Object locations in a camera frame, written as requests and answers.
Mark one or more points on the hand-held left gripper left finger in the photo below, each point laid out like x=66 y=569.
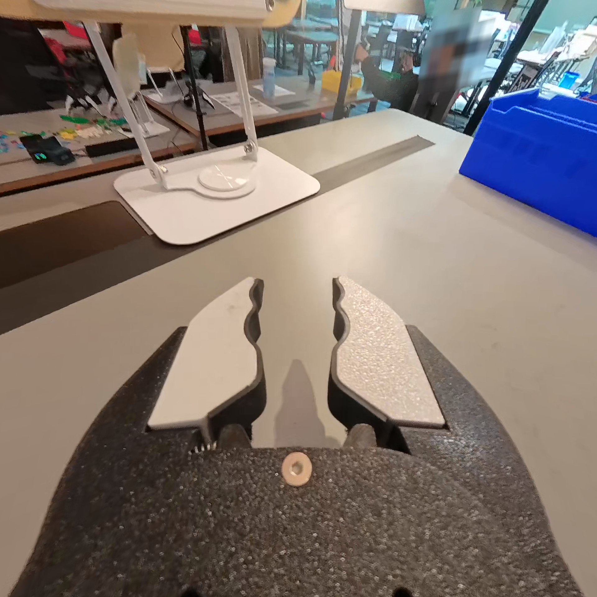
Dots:
x=210 y=368

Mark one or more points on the yellow plastic bin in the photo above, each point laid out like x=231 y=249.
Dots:
x=340 y=81

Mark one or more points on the blue plastic bin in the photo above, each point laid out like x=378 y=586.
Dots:
x=536 y=158

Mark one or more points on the black charger with green lights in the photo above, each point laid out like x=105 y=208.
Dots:
x=49 y=151

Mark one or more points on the printed paper sheets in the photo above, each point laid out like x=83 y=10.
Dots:
x=242 y=103

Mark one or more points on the black power strip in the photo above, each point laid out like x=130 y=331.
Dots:
x=112 y=147

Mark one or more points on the scattered colourful toy bricks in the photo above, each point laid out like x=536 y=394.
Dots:
x=88 y=123

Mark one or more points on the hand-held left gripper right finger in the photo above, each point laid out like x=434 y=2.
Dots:
x=387 y=373

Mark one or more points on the clear plastic bottle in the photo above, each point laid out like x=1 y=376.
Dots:
x=269 y=79

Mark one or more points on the black tripod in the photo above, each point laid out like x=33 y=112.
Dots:
x=198 y=93

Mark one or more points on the black pole stand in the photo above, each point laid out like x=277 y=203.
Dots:
x=508 y=60

